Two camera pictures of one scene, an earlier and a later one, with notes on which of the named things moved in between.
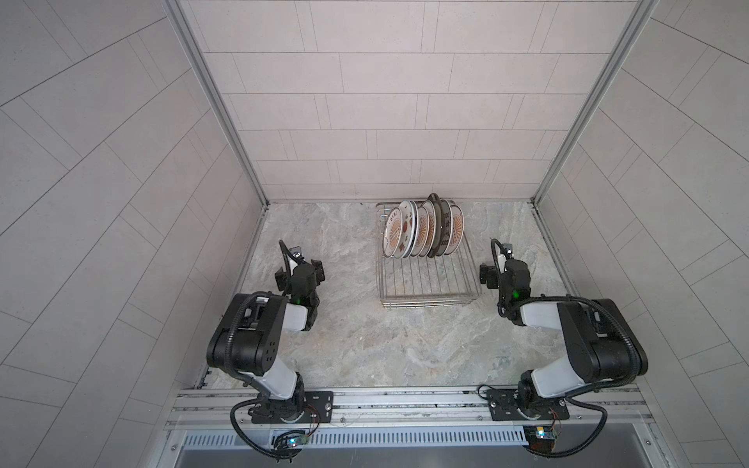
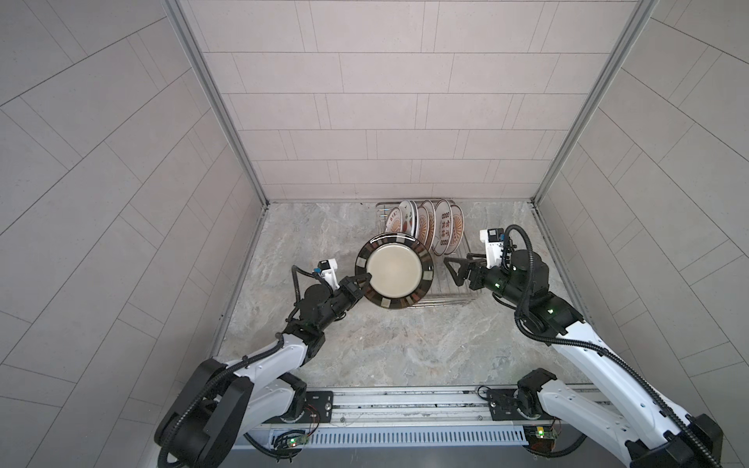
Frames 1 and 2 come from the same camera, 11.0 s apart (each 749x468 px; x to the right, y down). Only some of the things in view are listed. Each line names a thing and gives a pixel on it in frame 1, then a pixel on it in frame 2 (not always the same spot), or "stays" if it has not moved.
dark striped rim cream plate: (436, 246) to (402, 270)
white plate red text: (431, 213) to (444, 227)
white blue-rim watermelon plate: (411, 229) stays
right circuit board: (540, 439) stays
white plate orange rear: (458, 225) stays
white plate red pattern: (423, 231) stays
